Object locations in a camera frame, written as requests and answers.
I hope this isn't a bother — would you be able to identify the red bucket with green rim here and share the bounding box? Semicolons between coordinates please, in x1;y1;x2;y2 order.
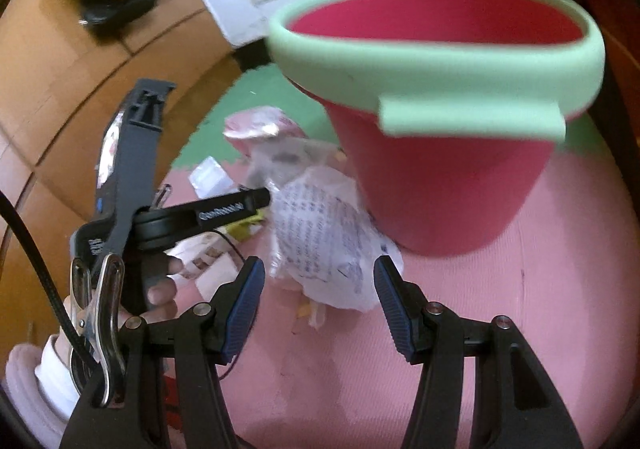
267;0;606;257

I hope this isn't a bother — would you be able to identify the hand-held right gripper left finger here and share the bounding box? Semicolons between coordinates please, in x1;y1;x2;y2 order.
60;256;267;449

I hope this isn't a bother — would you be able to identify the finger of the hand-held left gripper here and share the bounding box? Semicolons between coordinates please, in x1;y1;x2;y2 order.
192;186;272;230

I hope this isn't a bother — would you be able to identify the clear zip bag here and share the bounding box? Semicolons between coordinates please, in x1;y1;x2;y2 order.
240;136;351;210

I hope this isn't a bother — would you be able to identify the person's left hand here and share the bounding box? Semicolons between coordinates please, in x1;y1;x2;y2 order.
142;256;183;327

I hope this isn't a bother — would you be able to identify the black bag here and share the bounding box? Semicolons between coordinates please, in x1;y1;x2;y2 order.
77;0;161;37

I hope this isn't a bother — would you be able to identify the metal spring clip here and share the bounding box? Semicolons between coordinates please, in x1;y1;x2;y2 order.
69;253;128;407
152;184;175;210

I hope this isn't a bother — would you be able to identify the pink foam mat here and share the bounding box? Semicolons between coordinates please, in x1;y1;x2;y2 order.
165;144;640;449

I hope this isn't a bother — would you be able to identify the white plastic tray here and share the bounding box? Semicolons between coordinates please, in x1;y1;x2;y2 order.
189;156;236;200

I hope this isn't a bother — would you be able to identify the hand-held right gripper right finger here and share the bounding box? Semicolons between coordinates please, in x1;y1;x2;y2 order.
374;255;583;449

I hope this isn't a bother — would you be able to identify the white and green cardboard box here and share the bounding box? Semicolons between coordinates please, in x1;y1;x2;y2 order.
165;216;266;300

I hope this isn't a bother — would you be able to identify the pink snack packet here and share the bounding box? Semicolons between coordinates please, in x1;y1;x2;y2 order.
222;106;311;154

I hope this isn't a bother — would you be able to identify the white printed plastic bag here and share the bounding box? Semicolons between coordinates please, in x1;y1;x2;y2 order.
267;166;406;312

